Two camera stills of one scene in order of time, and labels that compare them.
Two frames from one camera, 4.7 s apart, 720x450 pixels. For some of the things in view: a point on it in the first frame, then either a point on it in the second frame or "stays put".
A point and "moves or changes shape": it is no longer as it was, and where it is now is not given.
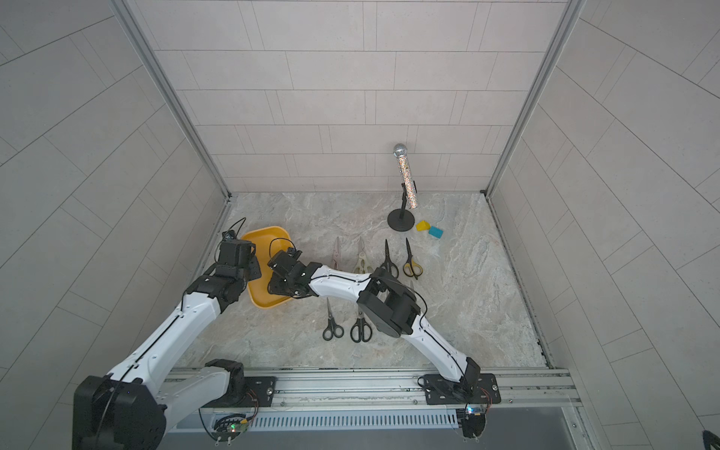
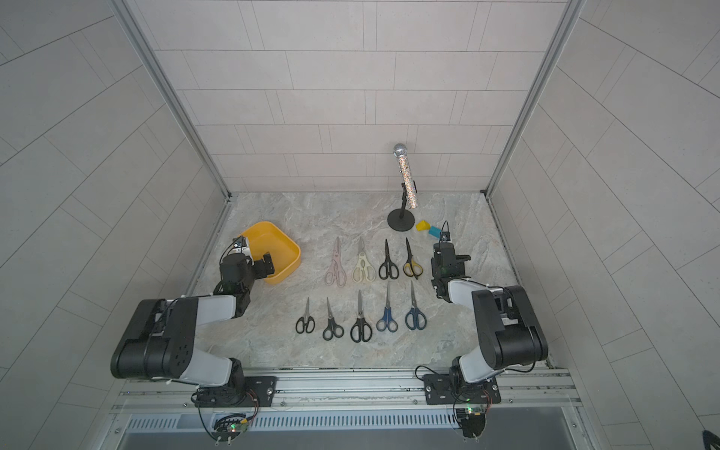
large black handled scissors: x=361 y=330 stays put
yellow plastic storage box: x=269 y=242 moves or changes shape
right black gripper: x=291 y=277 -> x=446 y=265
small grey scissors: x=332 y=328 stays put
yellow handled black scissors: x=412 y=268 stays put
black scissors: x=388 y=264 stays put
